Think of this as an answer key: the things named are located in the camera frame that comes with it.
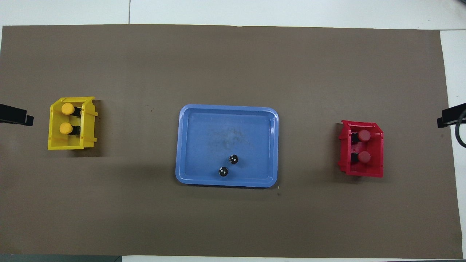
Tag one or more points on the red plastic parts bin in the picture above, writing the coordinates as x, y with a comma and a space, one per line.
364, 171

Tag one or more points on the black cylindrical capacitor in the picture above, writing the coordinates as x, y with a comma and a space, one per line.
223, 171
233, 159

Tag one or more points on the brown paper table mat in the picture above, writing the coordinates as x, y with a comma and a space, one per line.
233, 65

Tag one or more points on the yellow push button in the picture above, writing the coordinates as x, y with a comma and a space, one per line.
67, 108
66, 128

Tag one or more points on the yellow plastic parts bin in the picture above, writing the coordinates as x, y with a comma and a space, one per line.
54, 143

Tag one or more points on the blue plastic tray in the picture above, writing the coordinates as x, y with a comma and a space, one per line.
204, 138

